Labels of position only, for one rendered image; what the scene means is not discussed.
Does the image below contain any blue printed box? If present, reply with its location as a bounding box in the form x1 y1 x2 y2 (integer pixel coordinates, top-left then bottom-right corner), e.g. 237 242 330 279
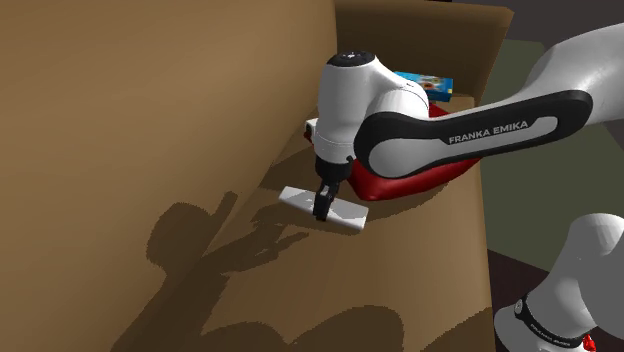
393 70 455 104

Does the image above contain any red cushion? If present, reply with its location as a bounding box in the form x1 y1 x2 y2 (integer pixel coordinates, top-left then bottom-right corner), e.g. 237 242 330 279
304 103 482 203

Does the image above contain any white flat rectangular device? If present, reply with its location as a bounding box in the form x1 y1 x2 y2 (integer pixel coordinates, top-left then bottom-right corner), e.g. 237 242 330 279
278 185 370 232

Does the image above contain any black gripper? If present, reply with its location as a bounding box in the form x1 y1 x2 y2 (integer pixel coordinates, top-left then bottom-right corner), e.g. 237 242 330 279
312 155 355 223

